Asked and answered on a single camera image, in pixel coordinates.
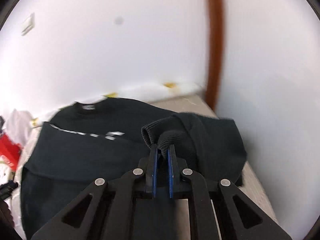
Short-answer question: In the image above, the red paper shopping bag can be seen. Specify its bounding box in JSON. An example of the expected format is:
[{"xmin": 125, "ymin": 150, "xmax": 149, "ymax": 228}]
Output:
[{"xmin": 0, "ymin": 133, "xmax": 21, "ymax": 171}]

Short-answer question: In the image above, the striped quilted mattress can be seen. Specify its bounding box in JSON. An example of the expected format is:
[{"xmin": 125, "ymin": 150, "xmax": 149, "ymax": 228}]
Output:
[{"xmin": 10, "ymin": 96, "xmax": 275, "ymax": 239}]

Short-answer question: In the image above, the white plastic shopping bag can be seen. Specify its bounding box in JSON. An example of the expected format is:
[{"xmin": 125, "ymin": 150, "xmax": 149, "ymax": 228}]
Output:
[{"xmin": 4, "ymin": 109, "xmax": 34, "ymax": 148}]

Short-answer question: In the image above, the black sweatshirt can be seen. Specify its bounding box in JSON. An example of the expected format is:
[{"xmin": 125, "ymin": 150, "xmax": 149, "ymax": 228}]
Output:
[{"xmin": 20, "ymin": 98, "xmax": 247, "ymax": 239}]

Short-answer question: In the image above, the brown wooden door frame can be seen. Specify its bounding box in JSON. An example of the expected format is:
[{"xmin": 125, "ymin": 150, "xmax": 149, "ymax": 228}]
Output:
[{"xmin": 204, "ymin": 0, "xmax": 225, "ymax": 109}]

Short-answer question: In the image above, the white wall switch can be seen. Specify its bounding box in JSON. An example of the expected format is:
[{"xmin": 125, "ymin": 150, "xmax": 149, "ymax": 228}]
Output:
[{"xmin": 21, "ymin": 13, "xmax": 35, "ymax": 36}]

